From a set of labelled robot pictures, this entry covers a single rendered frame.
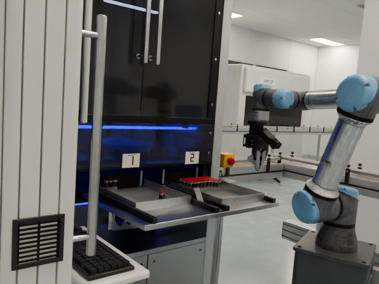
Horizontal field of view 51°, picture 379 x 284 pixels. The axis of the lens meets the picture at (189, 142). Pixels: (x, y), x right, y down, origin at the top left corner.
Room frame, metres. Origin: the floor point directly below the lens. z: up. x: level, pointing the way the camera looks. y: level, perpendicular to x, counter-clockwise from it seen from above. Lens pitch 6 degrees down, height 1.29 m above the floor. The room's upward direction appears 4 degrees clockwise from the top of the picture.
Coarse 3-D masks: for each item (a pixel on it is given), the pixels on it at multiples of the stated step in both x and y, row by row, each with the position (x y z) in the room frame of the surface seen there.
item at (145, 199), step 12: (144, 180) 1.79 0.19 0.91; (108, 192) 1.53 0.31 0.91; (120, 192) 1.64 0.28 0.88; (132, 192) 1.66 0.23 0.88; (144, 192) 1.67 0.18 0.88; (156, 192) 1.69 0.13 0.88; (168, 192) 1.65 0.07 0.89; (180, 192) 1.59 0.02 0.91; (132, 204) 1.39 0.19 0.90; (144, 204) 1.40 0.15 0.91; (156, 204) 1.43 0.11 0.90; (168, 204) 1.47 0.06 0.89; (180, 204) 1.51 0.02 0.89
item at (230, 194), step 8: (176, 184) 1.75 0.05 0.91; (224, 184) 1.87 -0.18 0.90; (232, 184) 1.83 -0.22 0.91; (192, 192) 1.66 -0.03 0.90; (208, 192) 1.76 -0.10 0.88; (216, 192) 1.77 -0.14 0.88; (224, 192) 1.79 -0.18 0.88; (232, 192) 1.80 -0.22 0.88; (240, 192) 1.79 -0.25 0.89; (248, 192) 1.75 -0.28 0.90; (256, 192) 1.72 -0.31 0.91; (216, 200) 1.55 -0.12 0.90; (224, 200) 1.53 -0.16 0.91; (232, 200) 1.56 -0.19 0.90; (240, 200) 1.59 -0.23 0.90; (248, 200) 1.62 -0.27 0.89; (256, 200) 1.66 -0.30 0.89
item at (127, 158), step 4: (124, 156) 1.63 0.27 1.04; (128, 156) 1.65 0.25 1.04; (132, 156) 1.66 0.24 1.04; (136, 156) 1.67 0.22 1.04; (124, 160) 1.63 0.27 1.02; (128, 160) 1.65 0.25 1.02; (132, 160) 1.66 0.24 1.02; (136, 160) 1.67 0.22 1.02; (124, 164) 1.63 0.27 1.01; (128, 164) 1.65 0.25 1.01; (136, 164) 1.67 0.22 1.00
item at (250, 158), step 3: (258, 150) 1.63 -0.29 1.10; (252, 153) 1.65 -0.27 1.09; (258, 153) 1.63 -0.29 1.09; (249, 156) 1.66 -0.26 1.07; (252, 156) 1.65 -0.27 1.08; (258, 156) 1.63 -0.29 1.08; (249, 159) 1.66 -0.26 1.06; (252, 159) 1.65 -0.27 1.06; (258, 159) 1.63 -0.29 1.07; (252, 162) 1.65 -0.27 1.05; (255, 162) 1.63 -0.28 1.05; (258, 162) 1.64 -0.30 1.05; (255, 165) 1.63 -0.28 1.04; (258, 165) 1.64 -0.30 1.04; (255, 168) 1.64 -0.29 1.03; (258, 168) 1.64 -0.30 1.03
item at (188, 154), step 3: (186, 153) 1.85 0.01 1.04; (189, 153) 1.86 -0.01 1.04; (192, 153) 1.87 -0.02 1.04; (195, 153) 1.89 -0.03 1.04; (198, 153) 1.90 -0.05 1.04; (186, 156) 1.85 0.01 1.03; (189, 156) 1.86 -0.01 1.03; (192, 156) 1.87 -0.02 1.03; (195, 156) 1.89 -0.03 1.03; (198, 156) 1.90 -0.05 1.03; (186, 159) 1.85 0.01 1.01; (189, 159) 1.86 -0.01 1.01; (192, 159) 1.88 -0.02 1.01; (195, 159) 1.89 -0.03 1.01; (198, 159) 1.90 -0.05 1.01; (186, 162) 1.85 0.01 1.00; (189, 162) 1.87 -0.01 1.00; (192, 162) 1.88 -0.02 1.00; (195, 162) 1.89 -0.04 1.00; (198, 162) 1.90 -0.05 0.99
